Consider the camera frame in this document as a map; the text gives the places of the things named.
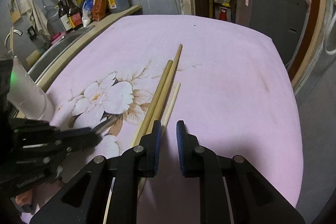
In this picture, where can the dark wine bottle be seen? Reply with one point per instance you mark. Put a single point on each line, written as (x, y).
(63, 16)

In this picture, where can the dark soy sauce bottle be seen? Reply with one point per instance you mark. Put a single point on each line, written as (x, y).
(74, 14)

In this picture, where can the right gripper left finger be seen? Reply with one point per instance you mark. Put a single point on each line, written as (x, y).
(142, 160)

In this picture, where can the pale thin chopstick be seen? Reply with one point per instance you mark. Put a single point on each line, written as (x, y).
(170, 108)

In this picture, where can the silver metal spoon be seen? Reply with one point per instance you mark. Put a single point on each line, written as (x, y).
(101, 127)

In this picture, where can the long brown chopstick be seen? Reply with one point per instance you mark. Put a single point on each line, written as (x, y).
(159, 108)

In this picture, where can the orange spice packet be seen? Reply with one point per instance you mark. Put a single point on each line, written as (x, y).
(99, 8)

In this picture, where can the white plastic packet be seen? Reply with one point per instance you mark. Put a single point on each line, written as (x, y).
(87, 12)

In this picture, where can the white plastic utensil basket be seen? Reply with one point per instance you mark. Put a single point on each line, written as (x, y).
(27, 97)

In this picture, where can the pink floral table cloth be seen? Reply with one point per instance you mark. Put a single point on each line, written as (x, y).
(235, 97)

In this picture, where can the dark grey cabinet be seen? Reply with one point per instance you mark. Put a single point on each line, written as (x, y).
(281, 20)

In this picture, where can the person's left hand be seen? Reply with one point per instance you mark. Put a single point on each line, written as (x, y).
(32, 200)

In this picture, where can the stainless steel sink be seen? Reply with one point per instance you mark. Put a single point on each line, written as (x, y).
(55, 51)

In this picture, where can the pink soap dish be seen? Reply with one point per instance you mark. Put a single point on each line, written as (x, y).
(58, 37)

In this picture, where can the beige sponge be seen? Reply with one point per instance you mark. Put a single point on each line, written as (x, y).
(33, 58)

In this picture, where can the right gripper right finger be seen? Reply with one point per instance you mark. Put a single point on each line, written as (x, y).
(195, 160)

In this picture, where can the hanging beige dishcloth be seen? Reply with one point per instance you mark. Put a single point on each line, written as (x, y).
(36, 17)

